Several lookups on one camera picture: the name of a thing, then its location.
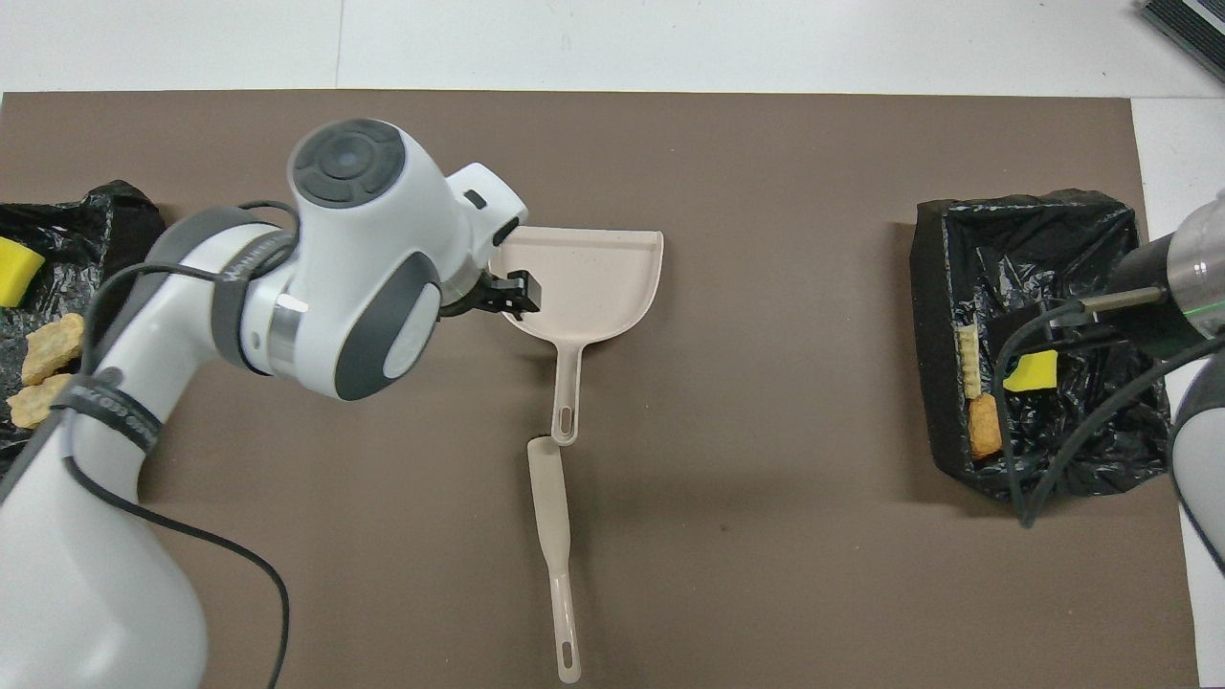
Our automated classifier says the brown bun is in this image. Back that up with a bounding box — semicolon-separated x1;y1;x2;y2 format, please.
969;396;1004;459

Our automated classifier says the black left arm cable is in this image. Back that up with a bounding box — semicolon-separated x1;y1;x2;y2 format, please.
57;199;300;689

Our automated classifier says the brown table mat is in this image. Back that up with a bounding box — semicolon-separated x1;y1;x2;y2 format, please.
0;91;1202;689

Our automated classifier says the striped bread slice stack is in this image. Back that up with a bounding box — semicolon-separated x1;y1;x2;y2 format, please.
960;323;983;399

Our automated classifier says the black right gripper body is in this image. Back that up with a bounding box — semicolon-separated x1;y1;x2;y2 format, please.
1048;237;1209;363

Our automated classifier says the dark ribbed device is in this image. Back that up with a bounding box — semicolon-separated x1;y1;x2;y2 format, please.
1139;0;1225;82

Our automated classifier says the pale bread chunk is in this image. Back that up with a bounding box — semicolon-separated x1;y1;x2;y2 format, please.
21;313;86;387

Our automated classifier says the green and yellow sponge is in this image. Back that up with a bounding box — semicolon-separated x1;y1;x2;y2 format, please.
1002;350;1060;394

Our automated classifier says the beige plastic dustpan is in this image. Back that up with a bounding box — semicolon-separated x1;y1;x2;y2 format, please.
490;228;665;448

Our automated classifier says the notched yellow sponge piece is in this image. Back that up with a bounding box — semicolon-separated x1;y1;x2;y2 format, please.
0;237;47;308

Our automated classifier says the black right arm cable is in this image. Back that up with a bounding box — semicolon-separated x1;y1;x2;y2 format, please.
991;299;1225;529

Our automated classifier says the bin with black bag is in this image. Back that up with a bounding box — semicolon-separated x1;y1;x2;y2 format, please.
909;189;1178;505
0;180;169;479

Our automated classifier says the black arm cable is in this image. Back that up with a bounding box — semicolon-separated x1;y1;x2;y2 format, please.
991;299;1225;529
57;199;300;689

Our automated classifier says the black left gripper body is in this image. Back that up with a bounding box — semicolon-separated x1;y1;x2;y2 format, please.
442;273;503;319

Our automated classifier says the small striped croissant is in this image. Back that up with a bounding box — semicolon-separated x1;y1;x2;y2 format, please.
7;373;74;430

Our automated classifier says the beige hand brush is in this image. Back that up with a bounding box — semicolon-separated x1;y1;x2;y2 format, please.
527;437;583;685

